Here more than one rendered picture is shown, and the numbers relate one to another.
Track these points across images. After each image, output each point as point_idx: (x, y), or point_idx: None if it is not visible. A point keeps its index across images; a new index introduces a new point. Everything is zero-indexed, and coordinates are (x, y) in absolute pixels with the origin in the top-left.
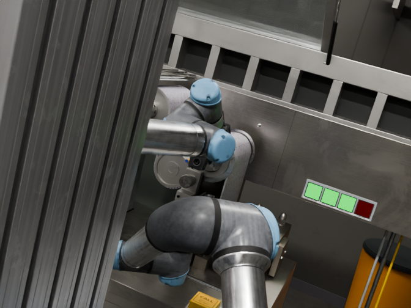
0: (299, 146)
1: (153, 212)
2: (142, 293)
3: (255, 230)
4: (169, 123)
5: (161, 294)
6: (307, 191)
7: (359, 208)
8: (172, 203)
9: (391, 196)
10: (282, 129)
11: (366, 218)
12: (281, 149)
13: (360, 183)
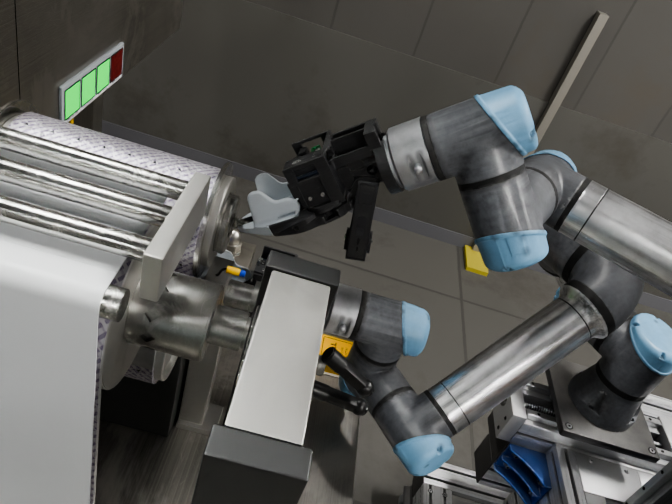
0: (36, 35)
1: (621, 311)
2: (357, 443)
3: None
4: (661, 217)
5: (341, 416)
6: (67, 109)
7: (113, 68)
8: (636, 277)
9: (129, 18)
10: (4, 20)
11: (119, 76)
12: (14, 70)
13: (106, 28)
